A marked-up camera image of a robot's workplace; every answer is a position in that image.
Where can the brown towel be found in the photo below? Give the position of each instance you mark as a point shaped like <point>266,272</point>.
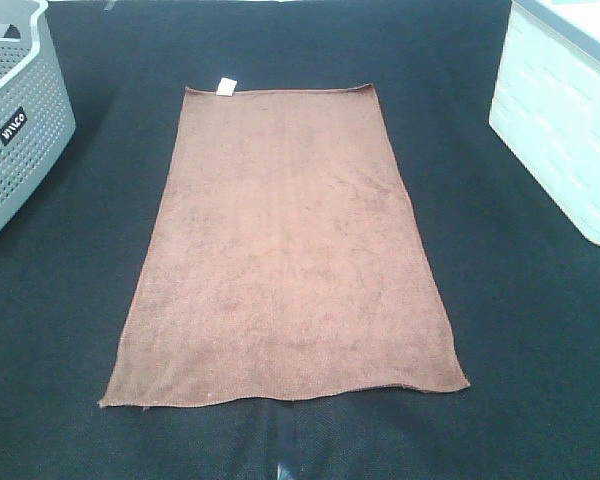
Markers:
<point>285,261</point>

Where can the black table cloth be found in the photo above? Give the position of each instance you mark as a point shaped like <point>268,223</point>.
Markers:
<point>520,284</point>

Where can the white woven storage box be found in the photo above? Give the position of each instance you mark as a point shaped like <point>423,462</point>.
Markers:
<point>546,102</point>

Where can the grey perforated laundry basket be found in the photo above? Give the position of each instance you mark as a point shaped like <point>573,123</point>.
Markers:
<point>36,117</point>

